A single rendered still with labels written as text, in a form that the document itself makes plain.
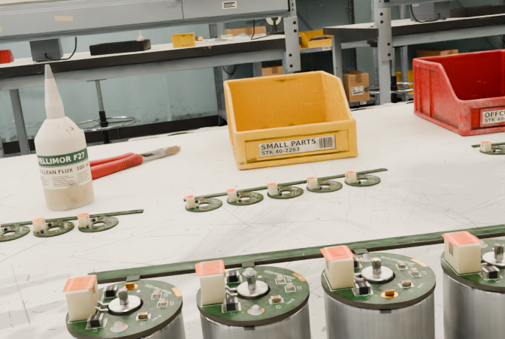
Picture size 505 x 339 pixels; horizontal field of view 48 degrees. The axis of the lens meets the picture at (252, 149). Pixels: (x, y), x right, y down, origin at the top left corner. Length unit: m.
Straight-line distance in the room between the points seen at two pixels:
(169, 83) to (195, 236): 4.27
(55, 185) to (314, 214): 0.18
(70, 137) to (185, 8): 2.06
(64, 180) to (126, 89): 4.17
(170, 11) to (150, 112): 2.24
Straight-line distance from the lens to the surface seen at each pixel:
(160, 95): 4.60
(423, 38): 2.87
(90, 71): 2.51
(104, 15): 2.43
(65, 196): 0.42
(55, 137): 0.41
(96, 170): 0.49
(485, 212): 0.35
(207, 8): 2.46
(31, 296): 0.30
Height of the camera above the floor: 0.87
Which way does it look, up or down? 13 degrees down
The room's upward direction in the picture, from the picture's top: 5 degrees counter-clockwise
